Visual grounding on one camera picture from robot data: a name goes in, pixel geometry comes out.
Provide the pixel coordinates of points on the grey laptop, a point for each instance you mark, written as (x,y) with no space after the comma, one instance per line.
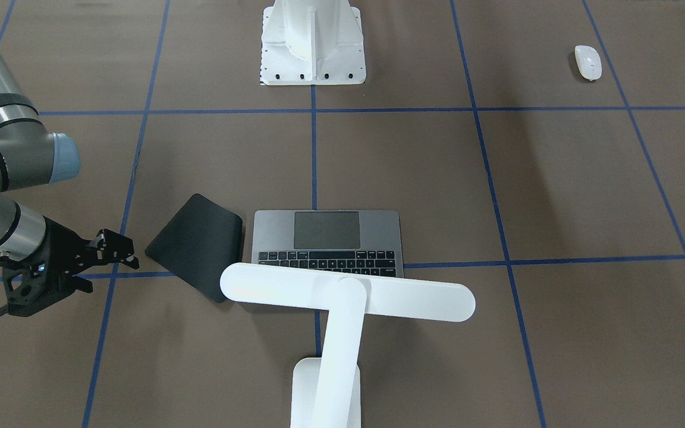
(366,242)

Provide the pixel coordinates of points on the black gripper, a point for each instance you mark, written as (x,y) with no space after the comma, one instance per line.
(63,242)

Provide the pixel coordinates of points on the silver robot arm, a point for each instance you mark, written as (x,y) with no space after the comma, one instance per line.
(33,156)

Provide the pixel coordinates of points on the white desk lamp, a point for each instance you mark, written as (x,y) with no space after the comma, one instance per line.
(327,389)

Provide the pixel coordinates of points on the brown paper table cover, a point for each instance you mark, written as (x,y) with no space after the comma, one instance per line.
(560,202)

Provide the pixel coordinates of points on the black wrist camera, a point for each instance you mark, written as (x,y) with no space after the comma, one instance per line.
(32,286)

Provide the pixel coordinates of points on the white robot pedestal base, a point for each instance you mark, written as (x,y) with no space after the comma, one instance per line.
(312,43)

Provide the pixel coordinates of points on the black mouse pad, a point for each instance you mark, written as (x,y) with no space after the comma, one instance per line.
(197,245)

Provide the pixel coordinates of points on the white computer mouse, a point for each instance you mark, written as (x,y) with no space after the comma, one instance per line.
(588,62)

